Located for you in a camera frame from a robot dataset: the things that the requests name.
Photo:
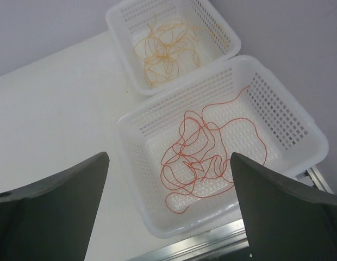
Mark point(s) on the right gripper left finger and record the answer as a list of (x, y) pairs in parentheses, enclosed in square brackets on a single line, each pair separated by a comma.
[(53, 218)]

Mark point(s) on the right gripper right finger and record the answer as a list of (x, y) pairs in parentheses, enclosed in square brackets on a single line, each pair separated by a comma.
[(283, 218)]

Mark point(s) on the red orange wire ball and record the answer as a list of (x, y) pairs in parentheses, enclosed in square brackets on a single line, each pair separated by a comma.
[(201, 149)]

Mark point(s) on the near white plastic basket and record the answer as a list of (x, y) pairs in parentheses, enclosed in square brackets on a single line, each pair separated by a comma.
[(258, 118)]

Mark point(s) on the white plastic basket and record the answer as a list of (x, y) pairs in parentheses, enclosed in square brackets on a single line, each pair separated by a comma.
[(161, 42), (258, 118)]

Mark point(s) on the far white plastic basket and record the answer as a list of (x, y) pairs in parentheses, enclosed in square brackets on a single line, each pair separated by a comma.
[(161, 42)]

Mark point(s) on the aluminium mounting rail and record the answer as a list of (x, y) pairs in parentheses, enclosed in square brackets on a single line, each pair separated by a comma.
[(206, 246)]

